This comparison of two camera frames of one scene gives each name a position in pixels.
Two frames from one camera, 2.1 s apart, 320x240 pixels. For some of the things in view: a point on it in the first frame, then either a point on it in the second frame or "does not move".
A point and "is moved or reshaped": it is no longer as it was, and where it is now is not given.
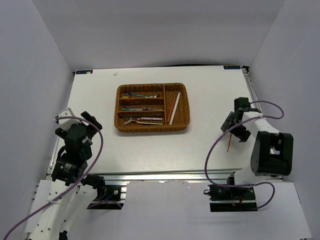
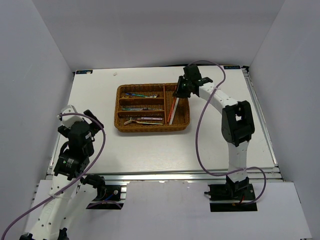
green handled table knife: [134, 109] does not move
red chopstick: [229, 142] is moved or reshaped
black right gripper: [243, 135] -> [178, 93]
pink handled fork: [149, 118] does not move
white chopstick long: [175, 108] does not move
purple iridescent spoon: [154, 95] does not move
